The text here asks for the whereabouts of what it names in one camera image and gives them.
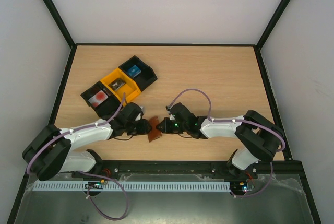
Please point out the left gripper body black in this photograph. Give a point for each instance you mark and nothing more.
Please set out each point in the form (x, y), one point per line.
(132, 129)

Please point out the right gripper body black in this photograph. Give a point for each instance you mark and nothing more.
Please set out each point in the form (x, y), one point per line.
(165, 125)

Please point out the brown leather card holder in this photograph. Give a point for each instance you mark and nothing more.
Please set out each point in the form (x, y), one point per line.
(154, 133)

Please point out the white red card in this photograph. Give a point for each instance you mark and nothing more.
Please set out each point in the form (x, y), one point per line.
(97, 99)

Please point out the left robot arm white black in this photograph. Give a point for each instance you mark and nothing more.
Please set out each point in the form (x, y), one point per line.
(55, 150)

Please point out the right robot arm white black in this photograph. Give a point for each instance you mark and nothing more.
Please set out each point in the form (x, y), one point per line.
(260, 137)

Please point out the dark grey card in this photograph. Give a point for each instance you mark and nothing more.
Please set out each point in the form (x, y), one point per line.
(116, 84)

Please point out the blue card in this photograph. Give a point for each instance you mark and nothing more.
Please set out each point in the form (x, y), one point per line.
(134, 71)

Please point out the black plastic bin near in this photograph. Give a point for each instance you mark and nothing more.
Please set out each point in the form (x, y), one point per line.
(107, 108)

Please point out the black plastic bin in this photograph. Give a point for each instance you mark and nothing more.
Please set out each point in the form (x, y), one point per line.
(147, 76)
(107, 108)

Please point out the yellow plastic bin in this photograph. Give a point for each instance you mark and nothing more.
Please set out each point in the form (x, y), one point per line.
(130, 89)

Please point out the black plastic bin far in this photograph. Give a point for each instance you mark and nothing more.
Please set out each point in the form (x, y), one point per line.
(147, 76)

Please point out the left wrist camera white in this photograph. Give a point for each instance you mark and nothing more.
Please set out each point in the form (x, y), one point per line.
(142, 112)

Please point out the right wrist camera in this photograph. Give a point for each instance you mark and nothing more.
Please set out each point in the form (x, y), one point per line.
(171, 116)

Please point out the light blue slotted cable duct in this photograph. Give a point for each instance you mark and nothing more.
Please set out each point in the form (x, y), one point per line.
(133, 186)

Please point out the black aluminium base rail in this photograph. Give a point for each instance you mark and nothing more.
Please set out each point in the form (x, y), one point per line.
(213, 169)

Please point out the black frame post left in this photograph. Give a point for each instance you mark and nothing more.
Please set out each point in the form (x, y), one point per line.
(59, 22)

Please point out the black frame post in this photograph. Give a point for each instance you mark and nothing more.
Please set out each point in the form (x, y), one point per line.
(272, 23)
(59, 22)

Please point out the black frame post right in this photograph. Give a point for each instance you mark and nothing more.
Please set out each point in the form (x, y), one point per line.
(272, 23)

